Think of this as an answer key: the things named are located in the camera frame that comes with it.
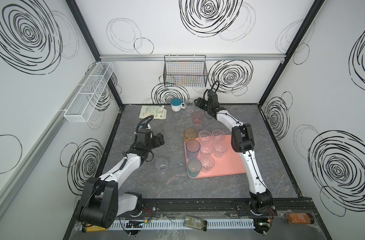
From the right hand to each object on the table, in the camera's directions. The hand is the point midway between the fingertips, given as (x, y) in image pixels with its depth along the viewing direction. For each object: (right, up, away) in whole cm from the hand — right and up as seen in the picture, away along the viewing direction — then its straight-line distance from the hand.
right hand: (197, 100), depth 108 cm
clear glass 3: (+13, -31, -16) cm, 38 cm away
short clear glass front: (-23, -40, -21) cm, 51 cm away
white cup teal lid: (-15, -3, +4) cm, 16 cm away
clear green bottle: (-4, -60, -42) cm, 74 cm away
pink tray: (+18, -40, -19) cm, 48 cm away
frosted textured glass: (-20, -20, -5) cm, 28 cm away
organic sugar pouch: (-30, -8, +6) cm, 31 cm away
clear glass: (-5, -3, +8) cm, 10 cm away
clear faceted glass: (+4, -25, -11) cm, 27 cm away
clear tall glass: (+4, -38, -25) cm, 45 cm away
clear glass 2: (+13, -24, -12) cm, 29 cm away
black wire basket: (-9, +26, +16) cm, 32 cm away
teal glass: (-4, -41, -24) cm, 47 cm away
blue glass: (-5, -30, -24) cm, 38 cm away
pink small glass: (0, -12, +1) cm, 12 cm away
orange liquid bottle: (+44, -59, -40) cm, 84 cm away
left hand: (-25, -24, -20) cm, 40 cm away
